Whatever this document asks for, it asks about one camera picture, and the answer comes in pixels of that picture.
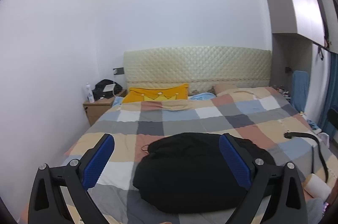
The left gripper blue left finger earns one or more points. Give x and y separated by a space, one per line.
47 204

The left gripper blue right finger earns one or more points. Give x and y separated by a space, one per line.
287 201

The black puffer jacket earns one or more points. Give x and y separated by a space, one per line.
187 173

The white tissue roll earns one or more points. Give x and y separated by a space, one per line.
316 187

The blue jeans legs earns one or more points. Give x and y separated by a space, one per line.
314 210

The checkered patchwork duvet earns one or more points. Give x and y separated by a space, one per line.
260 120

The beige pillow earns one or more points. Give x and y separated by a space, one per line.
219 88

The light blue cloth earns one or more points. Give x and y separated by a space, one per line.
202 96

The wooden nightstand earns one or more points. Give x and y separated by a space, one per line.
95 110

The white spray bottle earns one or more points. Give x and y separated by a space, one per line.
89 93

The yellow crown pillow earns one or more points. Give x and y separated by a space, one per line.
150 94

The cream quilted headboard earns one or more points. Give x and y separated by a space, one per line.
201 67

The black bag on nightstand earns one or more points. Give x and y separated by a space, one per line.
106 89

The wall power outlet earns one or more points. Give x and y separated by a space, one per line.
118 71

